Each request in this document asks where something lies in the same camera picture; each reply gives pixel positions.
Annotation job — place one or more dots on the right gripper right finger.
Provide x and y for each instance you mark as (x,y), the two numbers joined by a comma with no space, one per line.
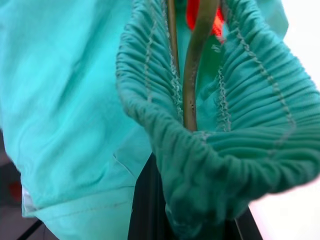
(246,227)

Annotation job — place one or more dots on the green shorts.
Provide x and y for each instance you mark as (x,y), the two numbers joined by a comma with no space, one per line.
(62,100)

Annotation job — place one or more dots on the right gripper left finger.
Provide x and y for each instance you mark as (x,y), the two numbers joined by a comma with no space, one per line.
(150,212)

